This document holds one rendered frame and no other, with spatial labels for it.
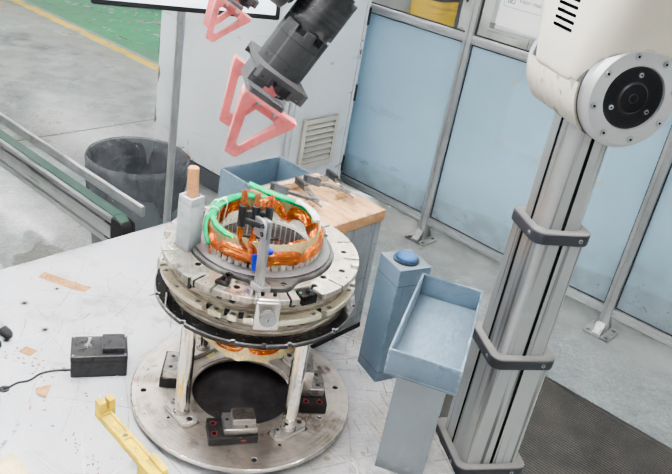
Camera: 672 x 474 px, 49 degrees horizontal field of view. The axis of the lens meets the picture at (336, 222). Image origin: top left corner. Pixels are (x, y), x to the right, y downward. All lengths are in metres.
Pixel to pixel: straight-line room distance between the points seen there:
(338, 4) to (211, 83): 3.06
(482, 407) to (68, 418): 0.74
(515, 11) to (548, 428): 1.72
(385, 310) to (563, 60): 0.55
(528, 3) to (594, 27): 2.21
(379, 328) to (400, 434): 0.25
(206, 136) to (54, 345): 2.56
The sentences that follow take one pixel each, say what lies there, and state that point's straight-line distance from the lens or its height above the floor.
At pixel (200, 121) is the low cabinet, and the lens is 3.95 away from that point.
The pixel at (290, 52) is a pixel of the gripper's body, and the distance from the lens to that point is 0.80.
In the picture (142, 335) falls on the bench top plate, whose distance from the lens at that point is 1.52.
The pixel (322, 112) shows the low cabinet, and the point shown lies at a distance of 3.65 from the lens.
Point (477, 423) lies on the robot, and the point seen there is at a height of 0.76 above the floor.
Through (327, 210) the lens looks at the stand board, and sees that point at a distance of 1.43.
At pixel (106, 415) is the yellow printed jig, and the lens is 1.32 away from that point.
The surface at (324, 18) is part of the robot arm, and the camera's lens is 0.80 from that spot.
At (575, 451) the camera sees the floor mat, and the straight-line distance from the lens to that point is 2.77.
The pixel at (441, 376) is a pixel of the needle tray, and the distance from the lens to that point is 1.08.
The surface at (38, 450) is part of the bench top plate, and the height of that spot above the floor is 0.78.
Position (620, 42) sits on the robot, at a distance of 1.14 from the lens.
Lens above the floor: 1.67
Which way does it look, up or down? 26 degrees down
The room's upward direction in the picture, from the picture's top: 10 degrees clockwise
